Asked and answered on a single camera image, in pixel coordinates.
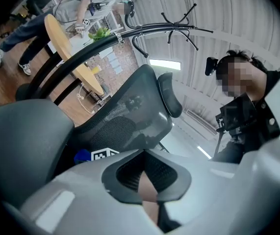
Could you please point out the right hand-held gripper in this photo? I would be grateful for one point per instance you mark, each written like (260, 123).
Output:
(103, 154)

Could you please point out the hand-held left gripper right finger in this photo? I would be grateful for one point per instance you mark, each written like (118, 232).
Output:
(198, 180)

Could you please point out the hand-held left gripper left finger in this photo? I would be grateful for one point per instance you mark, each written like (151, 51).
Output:
(85, 204)

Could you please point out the blue cloth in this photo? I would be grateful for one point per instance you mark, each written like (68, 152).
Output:
(82, 155)

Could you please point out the person's right forearm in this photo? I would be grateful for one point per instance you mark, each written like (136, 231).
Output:
(148, 199)

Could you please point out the ceiling strip light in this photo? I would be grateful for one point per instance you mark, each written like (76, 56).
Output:
(204, 152)
(164, 64)

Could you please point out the ceiling air conditioner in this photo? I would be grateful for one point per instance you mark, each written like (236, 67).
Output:
(201, 122)

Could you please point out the black chest device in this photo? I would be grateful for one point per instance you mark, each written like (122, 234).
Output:
(237, 114)

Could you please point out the yellow cup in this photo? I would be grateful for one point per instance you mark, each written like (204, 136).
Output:
(96, 69)

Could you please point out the black chair headrest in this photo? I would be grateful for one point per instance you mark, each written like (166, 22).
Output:
(171, 94)

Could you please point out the person in black jacket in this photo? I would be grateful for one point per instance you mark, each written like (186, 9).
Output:
(264, 116)

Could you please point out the black coat rack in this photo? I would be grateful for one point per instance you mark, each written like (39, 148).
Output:
(81, 55)

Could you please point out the person's head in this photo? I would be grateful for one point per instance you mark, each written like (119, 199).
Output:
(240, 77)

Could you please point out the green plant in white pot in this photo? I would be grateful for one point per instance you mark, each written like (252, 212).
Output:
(100, 33)

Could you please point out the round wooden table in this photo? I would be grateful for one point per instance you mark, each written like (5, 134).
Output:
(58, 38)

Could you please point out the white metal shelf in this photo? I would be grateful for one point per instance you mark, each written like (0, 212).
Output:
(114, 21)

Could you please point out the row of white wall papers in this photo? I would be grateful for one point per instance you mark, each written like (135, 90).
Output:
(115, 63)

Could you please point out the black head camera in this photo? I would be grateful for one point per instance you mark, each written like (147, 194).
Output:
(211, 66)

